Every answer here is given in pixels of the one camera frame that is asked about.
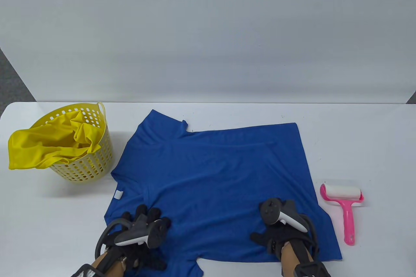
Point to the pink lint roller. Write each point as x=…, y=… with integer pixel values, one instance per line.
x=347, y=215

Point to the person's left hand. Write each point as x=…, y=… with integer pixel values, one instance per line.
x=156, y=259

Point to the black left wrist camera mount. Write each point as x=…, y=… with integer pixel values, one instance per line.
x=86, y=272

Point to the blue t-shirt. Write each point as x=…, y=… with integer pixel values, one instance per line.
x=211, y=176

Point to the yellow t-shirt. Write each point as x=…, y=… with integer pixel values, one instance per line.
x=39, y=147

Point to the person's right forearm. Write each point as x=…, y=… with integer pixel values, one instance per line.
x=289, y=259

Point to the person's left forearm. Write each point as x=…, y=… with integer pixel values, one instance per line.
x=112, y=265

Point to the grey right hand controller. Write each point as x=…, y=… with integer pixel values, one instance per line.
x=269, y=210

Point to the yellow perforated plastic basket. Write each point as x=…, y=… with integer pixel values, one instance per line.
x=97, y=166

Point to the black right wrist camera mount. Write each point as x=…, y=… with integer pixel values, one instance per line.
x=312, y=270

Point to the grey hand controller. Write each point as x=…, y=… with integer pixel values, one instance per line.
x=143, y=233
x=269, y=210

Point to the grey left hand controller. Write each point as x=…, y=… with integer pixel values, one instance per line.
x=143, y=233

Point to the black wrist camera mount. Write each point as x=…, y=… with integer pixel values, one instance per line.
x=86, y=272
x=312, y=270

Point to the person's right hand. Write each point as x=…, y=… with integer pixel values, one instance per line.
x=260, y=238

